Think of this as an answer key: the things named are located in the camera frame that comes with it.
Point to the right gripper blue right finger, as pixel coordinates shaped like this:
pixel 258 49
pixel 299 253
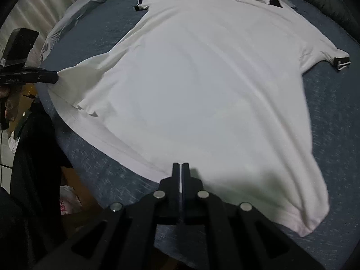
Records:
pixel 238 236

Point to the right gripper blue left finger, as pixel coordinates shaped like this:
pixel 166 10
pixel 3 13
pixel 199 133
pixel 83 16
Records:
pixel 122 236

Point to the white polo shirt black trim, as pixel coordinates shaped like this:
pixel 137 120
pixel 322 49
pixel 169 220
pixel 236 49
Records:
pixel 218 84

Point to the person's left hand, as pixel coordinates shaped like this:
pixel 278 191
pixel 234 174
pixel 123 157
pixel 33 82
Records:
pixel 10 98

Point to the clutter on floor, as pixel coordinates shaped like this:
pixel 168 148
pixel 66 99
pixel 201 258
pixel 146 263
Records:
pixel 69 202

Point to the striped beige curtain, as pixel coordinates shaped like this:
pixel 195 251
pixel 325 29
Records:
pixel 38 15

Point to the person's dark trousers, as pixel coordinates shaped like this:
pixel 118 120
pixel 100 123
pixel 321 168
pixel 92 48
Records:
pixel 36 227

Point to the light grey blanket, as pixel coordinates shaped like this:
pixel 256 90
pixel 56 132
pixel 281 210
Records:
pixel 77 11

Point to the blue patterned bed sheet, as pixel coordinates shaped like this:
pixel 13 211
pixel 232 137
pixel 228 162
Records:
pixel 333 101

